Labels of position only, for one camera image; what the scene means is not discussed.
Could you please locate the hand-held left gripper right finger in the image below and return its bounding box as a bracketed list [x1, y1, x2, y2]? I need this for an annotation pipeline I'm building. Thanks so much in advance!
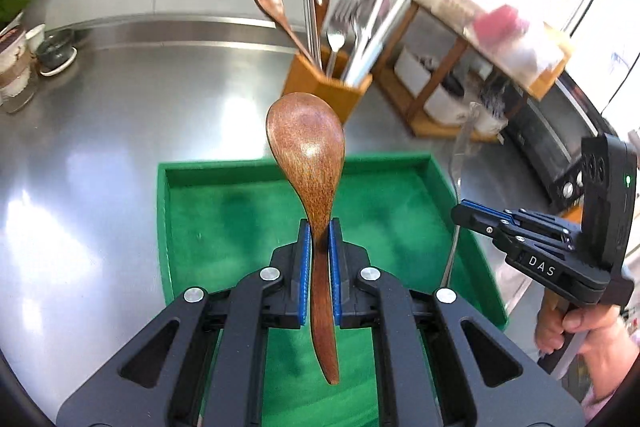
[328, 217, 587, 427]

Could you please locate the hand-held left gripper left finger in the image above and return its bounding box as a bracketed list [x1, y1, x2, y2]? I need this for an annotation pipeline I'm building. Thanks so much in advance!
[56, 218, 312, 427]

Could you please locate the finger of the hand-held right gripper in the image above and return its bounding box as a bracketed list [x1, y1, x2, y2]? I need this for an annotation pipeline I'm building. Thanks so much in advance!
[459, 200, 577, 249]
[451, 204, 612, 294]

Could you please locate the silver metal utensil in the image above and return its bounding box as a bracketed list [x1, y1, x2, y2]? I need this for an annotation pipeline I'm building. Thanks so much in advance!
[440, 102, 482, 289]

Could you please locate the green tray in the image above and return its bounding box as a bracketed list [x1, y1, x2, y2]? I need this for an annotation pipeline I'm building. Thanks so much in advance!
[156, 152, 509, 427]

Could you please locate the broad wooden spoon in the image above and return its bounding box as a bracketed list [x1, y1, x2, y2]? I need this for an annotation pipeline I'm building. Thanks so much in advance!
[265, 92, 347, 385]

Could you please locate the wooden utensil holder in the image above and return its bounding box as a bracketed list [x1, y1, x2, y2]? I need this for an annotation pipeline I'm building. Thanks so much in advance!
[282, 46, 374, 126]

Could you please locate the white chopstick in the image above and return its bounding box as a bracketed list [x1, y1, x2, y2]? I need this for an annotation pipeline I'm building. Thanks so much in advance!
[352, 0, 424, 85]
[342, 0, 398, 85]

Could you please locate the metal fork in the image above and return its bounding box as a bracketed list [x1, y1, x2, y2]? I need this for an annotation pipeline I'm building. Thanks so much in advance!
[325, 0, 357, 78]
[350, 1, 372, 64]

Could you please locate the person's right hand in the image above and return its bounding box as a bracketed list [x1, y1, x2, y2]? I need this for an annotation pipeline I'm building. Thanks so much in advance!
[534, 294, 632, 389]

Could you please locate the dark countertop oven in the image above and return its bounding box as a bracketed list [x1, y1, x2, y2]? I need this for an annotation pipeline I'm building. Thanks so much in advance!
[505, 72, 617, 214]

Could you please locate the white storage container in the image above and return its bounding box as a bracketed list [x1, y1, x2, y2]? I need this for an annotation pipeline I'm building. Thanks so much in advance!
[394, 46, 507, 136]

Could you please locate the wooden rack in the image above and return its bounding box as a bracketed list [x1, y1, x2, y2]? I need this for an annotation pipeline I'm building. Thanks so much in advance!
[372, 1, 570, 140]

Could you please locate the clear container with pink lid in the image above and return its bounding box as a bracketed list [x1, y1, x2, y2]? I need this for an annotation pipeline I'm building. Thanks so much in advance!
[415, 0, 567, 86]

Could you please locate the small glass bowl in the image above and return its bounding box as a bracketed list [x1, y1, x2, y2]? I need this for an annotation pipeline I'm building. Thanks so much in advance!
[37, 29, 79, 76]

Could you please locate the brown printed paper cup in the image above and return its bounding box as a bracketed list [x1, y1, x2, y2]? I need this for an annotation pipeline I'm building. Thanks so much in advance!
[0, 27, 40, 108]

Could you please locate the small white cup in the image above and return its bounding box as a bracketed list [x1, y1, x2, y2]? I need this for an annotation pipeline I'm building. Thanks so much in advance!
[25, 24, 49, 54]

